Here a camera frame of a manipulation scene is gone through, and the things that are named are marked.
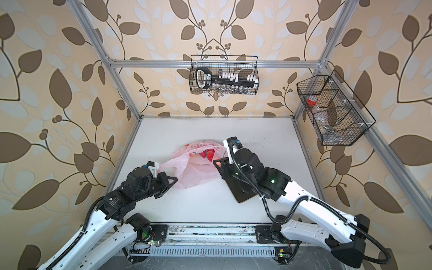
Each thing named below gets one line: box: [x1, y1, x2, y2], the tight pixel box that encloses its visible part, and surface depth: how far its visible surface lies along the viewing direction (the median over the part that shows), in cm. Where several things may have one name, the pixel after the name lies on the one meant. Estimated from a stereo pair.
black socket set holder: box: [195, 66, 259, 89], surface depth 84 cm
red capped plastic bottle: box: [306, 95, 318, 108], surface depth 88 cm
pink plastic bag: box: [158, 140, 227, 189], surface depth 87 cm
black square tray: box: [225, 174, 260, 204], surface depth 86 cm
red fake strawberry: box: [198, 149, 215, 162], surface depth 98 cm
